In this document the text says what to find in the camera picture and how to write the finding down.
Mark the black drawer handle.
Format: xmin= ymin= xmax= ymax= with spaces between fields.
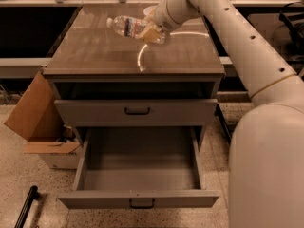
xmin=129 ymin=198 xmax=155 ymax=209
xmin=123 ymin=107 xmax=151 ymax=116

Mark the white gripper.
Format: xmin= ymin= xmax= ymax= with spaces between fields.
xmin=138 ymin=0 xmax=187 ymax=44

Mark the black top drawer handle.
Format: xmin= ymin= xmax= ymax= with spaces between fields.
xmin=123 ymin=107 xmax=151 ymax=116

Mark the white ceramic bowl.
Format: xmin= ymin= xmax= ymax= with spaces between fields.
xmin=143 ymin=6 xmax=156 ymax=16

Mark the clear plastic water bottle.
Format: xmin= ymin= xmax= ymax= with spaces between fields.
xmin=106 ymin=15 xmax=167 ymax=45

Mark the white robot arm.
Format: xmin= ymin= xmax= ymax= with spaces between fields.
xmin=152 ymin=0 xmax=304 ymax=228

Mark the black stand frame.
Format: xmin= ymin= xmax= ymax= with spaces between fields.
xmin=216 ymin=104 xmax=232 ymax=144

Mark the open cardboard box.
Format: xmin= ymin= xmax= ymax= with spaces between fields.
xmin=4 ymin=72 xmax=82 ymax=169

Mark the grey open middle drawer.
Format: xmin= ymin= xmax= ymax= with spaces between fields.
xmin=58 ymin=127 xmax=219 ymax=209

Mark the black floor bar left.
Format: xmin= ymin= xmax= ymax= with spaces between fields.
xmin=14 ymin=185 xmax=40 ymax=228

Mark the grey top drawer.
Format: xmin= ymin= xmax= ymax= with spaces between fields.
xmin=55 ymin=99 xmax=217 ymax=127

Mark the black middle drawer handle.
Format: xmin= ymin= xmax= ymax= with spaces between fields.
xmin=129 ymin=198 xmax=155 ymax=209

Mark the grey drawer cabinet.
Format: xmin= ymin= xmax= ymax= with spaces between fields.
xmin=44 ymin=4 xmax=224 ymax=141

